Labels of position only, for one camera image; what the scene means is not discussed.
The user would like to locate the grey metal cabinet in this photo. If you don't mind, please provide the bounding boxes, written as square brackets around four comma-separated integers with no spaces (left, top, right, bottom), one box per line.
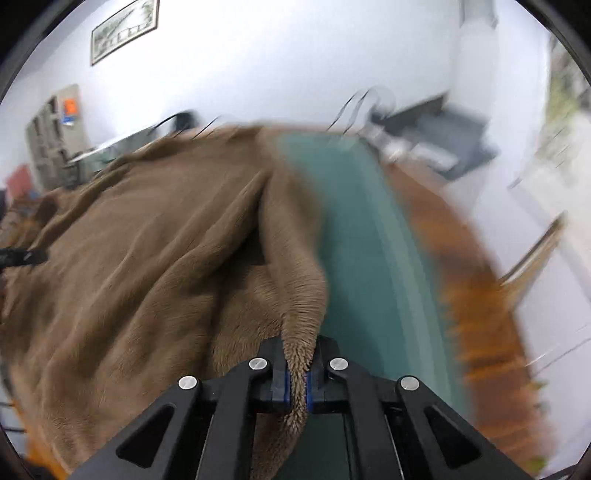
[25,84,88,190]

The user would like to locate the brown fleece garment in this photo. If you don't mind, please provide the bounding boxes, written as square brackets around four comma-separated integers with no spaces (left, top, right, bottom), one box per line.
[0,124,329,480]

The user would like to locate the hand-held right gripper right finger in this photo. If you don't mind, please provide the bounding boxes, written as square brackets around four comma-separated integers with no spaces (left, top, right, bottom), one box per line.
[305,336,532,480]

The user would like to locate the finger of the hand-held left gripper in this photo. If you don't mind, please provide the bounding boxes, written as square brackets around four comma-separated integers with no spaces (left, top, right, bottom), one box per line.
[0,248,48,271]

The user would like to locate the green table mat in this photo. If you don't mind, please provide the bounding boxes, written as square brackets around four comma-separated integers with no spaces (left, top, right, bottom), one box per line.
[272,130,472,480]

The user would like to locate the framed wall picture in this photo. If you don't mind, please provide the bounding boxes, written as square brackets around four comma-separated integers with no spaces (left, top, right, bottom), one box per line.
[90,0,160,66]

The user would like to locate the glass top table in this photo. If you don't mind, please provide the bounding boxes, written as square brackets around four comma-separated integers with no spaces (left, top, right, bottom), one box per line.
[67,124,167,162]

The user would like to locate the red board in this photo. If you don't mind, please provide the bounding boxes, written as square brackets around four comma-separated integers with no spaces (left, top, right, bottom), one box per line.
[7,165,31,195]

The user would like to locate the black looped cable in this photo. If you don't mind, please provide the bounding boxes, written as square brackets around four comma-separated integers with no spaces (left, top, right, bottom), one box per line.
[328,85,398,134]

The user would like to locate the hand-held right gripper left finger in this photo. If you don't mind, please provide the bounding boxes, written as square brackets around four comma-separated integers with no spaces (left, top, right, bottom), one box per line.
[69,339,293,480]

